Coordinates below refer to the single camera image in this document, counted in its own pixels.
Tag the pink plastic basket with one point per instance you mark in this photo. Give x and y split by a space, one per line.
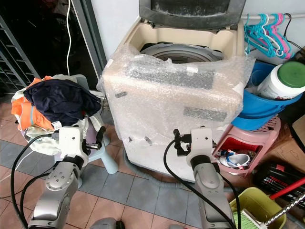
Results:
262 136

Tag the red plastic container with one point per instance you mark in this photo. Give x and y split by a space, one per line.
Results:
236 145

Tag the navy blue garment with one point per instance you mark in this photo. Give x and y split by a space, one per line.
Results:
59 98

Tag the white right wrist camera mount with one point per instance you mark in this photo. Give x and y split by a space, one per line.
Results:
202 143

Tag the dark metal window grille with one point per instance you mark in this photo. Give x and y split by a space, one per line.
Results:
9 62

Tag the grey door frame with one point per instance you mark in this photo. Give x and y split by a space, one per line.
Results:
90 43

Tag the beige top-load washing machine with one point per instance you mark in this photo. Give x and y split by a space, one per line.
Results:
171 119

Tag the pink plastic hanger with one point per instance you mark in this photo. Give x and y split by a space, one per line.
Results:
286 45

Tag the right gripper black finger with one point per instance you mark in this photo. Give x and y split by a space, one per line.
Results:
177 136

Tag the clear bubble wrap sheet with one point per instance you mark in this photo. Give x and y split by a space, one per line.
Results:
152 102

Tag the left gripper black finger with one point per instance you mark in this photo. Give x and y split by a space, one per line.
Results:
101 135

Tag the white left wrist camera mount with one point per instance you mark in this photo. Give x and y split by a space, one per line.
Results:
76 143

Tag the green brush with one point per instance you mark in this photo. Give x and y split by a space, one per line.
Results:
242 220

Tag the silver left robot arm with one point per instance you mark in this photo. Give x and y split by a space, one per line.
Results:
55 191

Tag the yellow-green plastic dustpan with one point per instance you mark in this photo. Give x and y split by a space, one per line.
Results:
262 202

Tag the blue plastic basin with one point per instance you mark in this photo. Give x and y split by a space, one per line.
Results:
262 112

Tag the white cup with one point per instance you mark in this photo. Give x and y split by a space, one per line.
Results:
238 160

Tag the orange garment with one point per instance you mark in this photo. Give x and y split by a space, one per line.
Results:
31 117

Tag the white crumpled garment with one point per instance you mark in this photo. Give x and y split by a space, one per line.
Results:
39 138

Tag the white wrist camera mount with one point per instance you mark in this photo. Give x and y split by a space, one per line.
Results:
76 143
202 143

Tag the teal plastic hanger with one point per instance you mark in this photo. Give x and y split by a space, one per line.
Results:
270 40
253 36

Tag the dark grey washer lid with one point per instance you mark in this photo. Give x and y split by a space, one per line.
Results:
190 12

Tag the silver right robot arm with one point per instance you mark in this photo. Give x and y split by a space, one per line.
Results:
212 191

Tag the pale blue plastic stool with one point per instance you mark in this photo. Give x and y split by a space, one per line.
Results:
110 164

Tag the black and red case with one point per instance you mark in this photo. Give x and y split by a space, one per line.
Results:
279 176

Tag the white hanger rod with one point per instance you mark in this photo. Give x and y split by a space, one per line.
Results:
250 16

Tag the white tub with green lid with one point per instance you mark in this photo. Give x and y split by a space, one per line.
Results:
276 86

